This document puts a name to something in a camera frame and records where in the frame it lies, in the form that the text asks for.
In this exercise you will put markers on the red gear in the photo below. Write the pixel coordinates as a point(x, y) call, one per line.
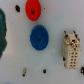
point(33, 9)

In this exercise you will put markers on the dark green object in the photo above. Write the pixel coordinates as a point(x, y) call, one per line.
point(3, 30)

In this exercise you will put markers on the beige electrical connector block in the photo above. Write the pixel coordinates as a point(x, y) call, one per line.
point(71, 50)

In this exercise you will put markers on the blue gear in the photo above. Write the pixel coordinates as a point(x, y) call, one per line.
point(39, 37)

